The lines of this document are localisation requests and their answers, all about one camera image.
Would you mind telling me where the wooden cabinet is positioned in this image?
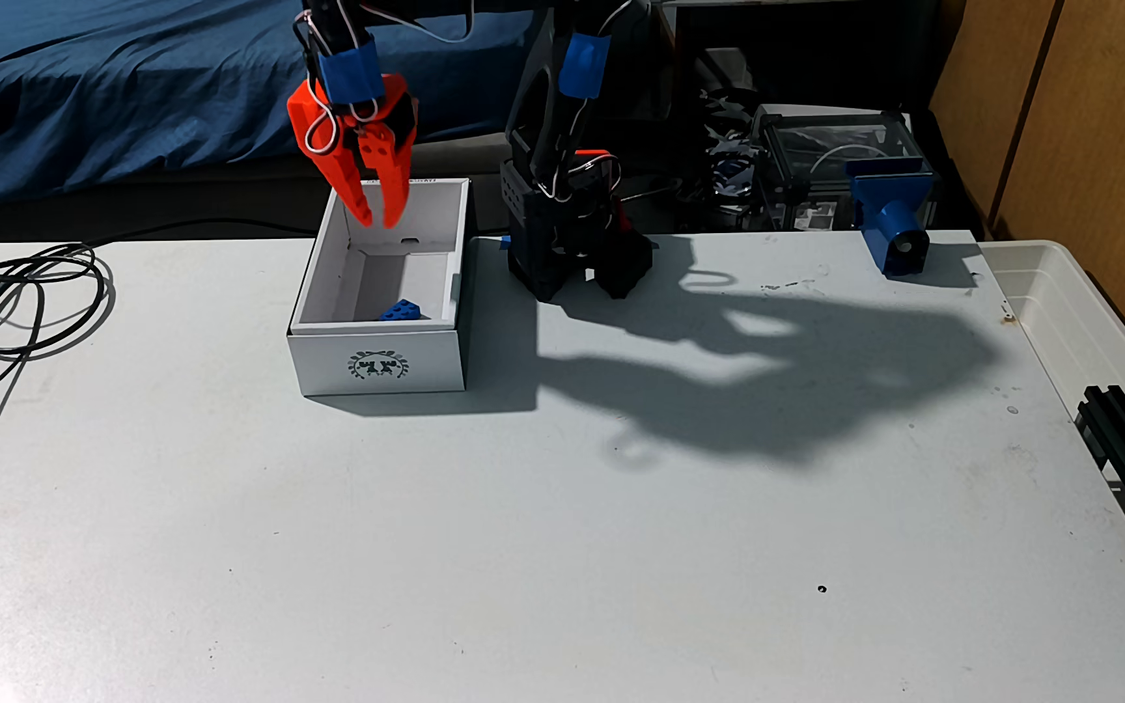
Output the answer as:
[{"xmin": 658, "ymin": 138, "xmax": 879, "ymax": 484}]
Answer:
[{"xmin": 928, "ymin": 0, "xmax": 1125, "ymax": 392}]

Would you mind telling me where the white cardboard box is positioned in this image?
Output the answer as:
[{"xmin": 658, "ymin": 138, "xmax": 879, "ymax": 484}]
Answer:
[{"xmin": 286, "ymin": 178, "xmax": 474, "ymax": 398}]

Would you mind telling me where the black cable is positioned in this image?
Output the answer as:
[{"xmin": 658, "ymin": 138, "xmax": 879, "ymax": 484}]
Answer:
[{"xmin": 0, "ymin": 217, "xmax": 318, "ymax": 558}]

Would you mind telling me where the white plastic bin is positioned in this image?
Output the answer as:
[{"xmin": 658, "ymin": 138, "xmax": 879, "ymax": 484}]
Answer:
[{"xmin": 980, "ymin": 239, "xmax": 1125, "ymax": 470}]

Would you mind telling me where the blue bed sheet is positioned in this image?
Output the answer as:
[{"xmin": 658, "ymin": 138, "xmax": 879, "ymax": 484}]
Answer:
[{"xmin": 0, "ymin": 0, "xmax": 536, "ymax": 208}]

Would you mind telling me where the grey bed frame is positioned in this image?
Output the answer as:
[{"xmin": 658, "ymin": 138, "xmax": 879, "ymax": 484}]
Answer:
[{"xmin": 0, "ymin": 129, "xmax": 536, "ymax": 245}]

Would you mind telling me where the blue printed clamp holder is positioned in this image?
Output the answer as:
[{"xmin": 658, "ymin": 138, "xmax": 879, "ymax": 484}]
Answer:
[{"xmin": 848, "ymin": 159, "xmax": 937, "ymax": 277}]

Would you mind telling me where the clear plastic enclosure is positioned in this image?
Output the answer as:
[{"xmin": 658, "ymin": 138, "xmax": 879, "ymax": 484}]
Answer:
[{"xmin": 756, "ymin": 105, "xmax": 925, "ymax": 232}]

